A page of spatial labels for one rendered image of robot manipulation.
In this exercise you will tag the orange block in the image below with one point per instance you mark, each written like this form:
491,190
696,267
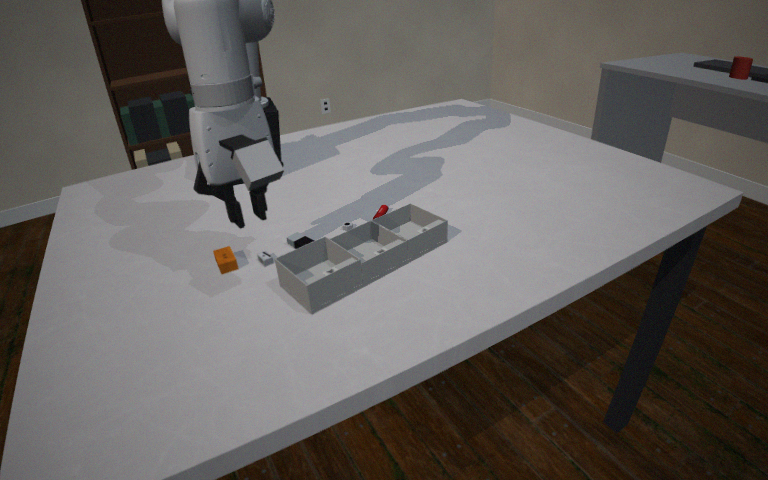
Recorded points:
226,260

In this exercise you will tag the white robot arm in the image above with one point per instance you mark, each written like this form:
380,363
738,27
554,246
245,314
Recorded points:
213,35

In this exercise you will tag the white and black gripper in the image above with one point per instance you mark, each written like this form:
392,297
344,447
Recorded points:
210,125

